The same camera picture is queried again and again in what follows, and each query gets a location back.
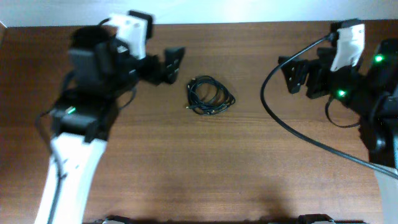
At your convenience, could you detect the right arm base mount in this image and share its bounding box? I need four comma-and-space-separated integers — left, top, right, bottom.
297, 214, 335, 224

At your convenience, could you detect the black left camera cable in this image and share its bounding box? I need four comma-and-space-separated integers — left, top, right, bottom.
34, 18, 137, 224

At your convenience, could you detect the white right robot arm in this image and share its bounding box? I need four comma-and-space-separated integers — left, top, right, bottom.
278, 39, 397, 223

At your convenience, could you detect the black usb cable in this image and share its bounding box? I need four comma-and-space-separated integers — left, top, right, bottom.
185, 75, 236, 116

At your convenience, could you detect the black camera cable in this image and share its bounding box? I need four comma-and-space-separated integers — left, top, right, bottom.
34, 18, 137, 224
260, 34, 398, 180

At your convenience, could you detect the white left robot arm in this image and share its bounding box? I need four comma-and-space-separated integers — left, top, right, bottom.
35, 26, 185, 223

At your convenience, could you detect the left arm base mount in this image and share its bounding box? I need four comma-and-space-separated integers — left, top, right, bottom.
93, 215, 133, 224

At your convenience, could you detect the black right camera cable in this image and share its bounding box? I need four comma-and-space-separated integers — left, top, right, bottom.
260, 34, 398, 180

